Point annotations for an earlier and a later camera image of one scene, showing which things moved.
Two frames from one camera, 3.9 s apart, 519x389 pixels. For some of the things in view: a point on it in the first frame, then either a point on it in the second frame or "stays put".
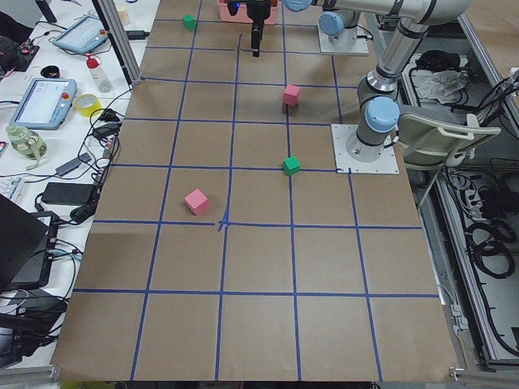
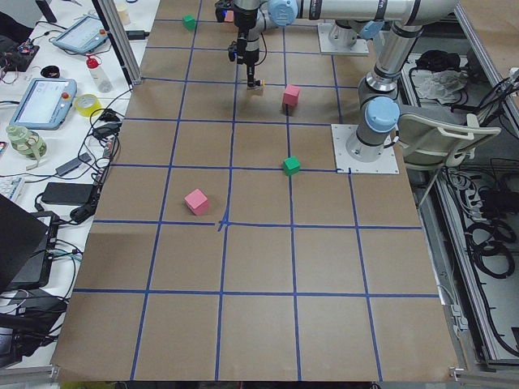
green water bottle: [27, 143] stays put
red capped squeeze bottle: [97, 73] stays put
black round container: [50, 71] stays put
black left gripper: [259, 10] → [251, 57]
